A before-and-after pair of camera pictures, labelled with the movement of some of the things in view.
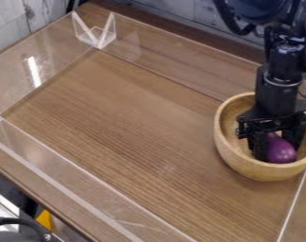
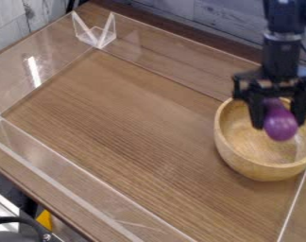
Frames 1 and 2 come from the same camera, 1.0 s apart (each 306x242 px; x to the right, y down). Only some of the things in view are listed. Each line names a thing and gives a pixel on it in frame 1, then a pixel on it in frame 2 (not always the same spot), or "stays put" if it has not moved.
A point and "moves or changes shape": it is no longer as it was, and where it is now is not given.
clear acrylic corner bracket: x=94 y=36 stays put
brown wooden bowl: x=235 y=147 stays put
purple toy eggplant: x=279 y=151 moves or changes shape
